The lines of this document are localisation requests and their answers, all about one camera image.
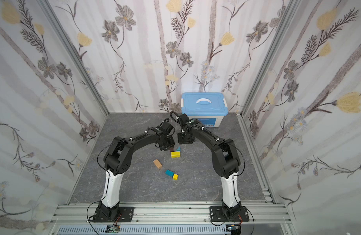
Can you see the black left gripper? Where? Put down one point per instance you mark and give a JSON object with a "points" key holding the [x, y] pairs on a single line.
{"points": [[172, 145]]}

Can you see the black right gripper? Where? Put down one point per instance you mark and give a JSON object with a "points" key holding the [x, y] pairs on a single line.
{"points": [[185, 139]]}

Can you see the yellow rectangular block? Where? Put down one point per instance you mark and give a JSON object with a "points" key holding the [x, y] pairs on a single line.
{"points": [[175, 154]]}

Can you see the natural wood rectangular block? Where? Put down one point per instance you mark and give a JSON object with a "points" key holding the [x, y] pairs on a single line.
{"points": [[157, 164]]}

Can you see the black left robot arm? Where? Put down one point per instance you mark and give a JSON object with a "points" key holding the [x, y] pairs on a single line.
{"points": [[118, 159]]}

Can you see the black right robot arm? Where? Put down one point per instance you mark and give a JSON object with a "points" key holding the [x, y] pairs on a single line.
{"points": [[225, 159]]}

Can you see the teal rectangular block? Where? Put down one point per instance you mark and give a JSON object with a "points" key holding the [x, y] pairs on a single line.
{"points": [[169, 173]]}

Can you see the small yellow cube block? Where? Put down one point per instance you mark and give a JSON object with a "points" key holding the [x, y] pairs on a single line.
{"points": [[175, 176]]}

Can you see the blue lidded storage box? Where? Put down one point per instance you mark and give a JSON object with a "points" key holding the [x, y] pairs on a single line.
{"points": [[208, 108]]}

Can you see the small circuit board left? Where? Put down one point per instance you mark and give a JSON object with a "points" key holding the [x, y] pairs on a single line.
{"points": [[112, 229]]}

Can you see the small circuit board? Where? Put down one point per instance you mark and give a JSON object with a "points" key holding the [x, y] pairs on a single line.
{"points": [[234, 229], [112, 229]]}

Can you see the small circuit board right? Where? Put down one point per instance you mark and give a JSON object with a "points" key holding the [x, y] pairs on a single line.
{"points": [[234, 229]]}

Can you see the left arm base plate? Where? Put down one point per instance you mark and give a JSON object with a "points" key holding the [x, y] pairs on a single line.
{"points": [[121, 214]]}

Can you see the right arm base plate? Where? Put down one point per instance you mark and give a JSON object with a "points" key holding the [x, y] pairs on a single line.
{"points": [[217, 213]]}

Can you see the aluminium front rail frame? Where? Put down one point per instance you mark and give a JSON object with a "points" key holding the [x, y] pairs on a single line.
{"points": [[265, 218]]}

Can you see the white perforated cable tray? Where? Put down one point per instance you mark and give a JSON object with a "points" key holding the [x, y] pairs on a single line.
{"points": [[144, 230]]}

